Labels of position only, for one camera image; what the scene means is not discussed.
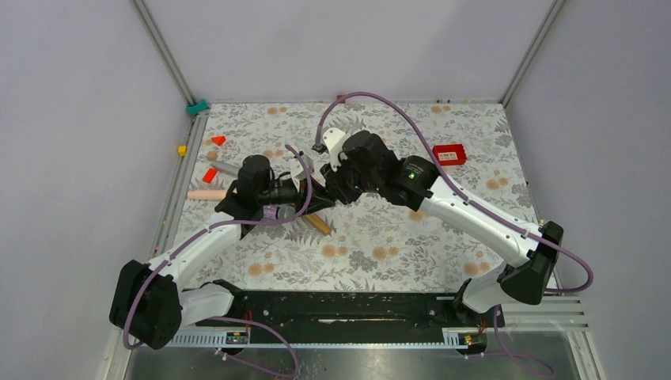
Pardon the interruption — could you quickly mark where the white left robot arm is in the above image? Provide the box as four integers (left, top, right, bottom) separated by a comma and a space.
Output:
109, 154, 336, 350

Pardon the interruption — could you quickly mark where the teal curved block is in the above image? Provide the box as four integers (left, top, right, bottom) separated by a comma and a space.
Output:
186, 99, 210, 116

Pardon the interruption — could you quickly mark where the red triangular block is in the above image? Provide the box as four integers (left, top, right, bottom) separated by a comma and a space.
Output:
210, 135, 226, 146

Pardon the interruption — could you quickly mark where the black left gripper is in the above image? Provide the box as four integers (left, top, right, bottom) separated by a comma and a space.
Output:
258, 175, 336, 217

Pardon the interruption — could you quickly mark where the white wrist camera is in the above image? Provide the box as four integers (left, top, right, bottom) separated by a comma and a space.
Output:
322, 127, 348, 171
290, 152, 314, 190

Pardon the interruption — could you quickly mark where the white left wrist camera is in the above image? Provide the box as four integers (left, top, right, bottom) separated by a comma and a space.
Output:
290, 152, 314, 190

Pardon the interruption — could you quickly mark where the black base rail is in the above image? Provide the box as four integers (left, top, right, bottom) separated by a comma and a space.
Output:
220, 281, 505, 344

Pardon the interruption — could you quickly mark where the purple glitter microphone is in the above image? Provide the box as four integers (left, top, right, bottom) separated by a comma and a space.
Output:
263, 204, 295, 220

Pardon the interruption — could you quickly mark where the red box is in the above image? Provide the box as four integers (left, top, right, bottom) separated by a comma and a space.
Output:
432, 143, 467, 166

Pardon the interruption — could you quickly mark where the silver microphone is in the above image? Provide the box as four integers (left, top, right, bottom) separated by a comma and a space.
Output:
210, 161, 240, 177

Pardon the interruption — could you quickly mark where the pink microphone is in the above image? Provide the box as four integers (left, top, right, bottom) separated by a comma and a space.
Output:
187, 189, 226, 201

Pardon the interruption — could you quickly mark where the gold microphone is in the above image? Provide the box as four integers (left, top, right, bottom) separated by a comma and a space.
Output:
303, 214, 332, 236

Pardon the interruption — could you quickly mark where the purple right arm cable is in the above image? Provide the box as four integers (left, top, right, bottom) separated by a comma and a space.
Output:
313, 91, 596, 378

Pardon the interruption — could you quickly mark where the red rectangular block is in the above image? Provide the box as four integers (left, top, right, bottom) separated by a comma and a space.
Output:
202, 167, 218, 184

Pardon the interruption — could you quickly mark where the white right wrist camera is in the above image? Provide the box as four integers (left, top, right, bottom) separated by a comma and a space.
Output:
322, 127, 348, 171

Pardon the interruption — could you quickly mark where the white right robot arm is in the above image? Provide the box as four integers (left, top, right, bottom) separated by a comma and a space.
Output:
320, 128, 563, 326

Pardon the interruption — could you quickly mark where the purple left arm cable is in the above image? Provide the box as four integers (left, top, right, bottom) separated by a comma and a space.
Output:
122, 144, 314, 380

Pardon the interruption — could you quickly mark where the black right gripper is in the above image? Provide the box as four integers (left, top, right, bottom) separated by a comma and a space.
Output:
320, 150, 381, 206

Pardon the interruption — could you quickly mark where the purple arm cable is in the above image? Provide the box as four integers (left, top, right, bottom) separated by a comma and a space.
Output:
313, 91, 596, 378
122, 144, 314, 380

